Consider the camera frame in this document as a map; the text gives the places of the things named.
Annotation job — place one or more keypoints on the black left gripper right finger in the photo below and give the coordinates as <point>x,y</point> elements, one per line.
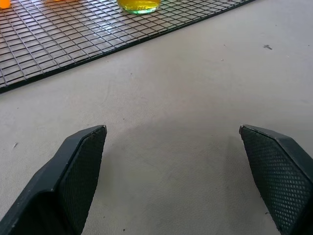
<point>281,171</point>

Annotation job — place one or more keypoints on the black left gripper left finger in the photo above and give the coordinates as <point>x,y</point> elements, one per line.
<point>61,186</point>

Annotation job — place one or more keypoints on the yellow liquid glass beaker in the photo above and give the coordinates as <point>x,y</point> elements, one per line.
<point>138,6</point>

